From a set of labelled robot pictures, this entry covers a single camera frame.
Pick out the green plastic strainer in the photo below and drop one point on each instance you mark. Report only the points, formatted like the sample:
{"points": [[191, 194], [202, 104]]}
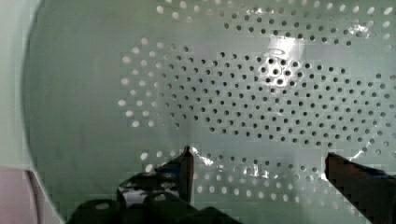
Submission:
{"points": [[261, 91]]}

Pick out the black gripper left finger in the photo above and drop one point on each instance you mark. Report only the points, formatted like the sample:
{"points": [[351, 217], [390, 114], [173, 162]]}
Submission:
{"points": [[183, 168]]}

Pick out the pink oval plate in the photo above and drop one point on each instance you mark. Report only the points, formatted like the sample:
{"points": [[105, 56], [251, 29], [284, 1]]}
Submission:
{"points": [[17, 199]]}

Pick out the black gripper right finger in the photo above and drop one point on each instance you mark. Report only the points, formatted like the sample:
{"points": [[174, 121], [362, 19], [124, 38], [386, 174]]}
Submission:
{"points": [[371, 191]]}

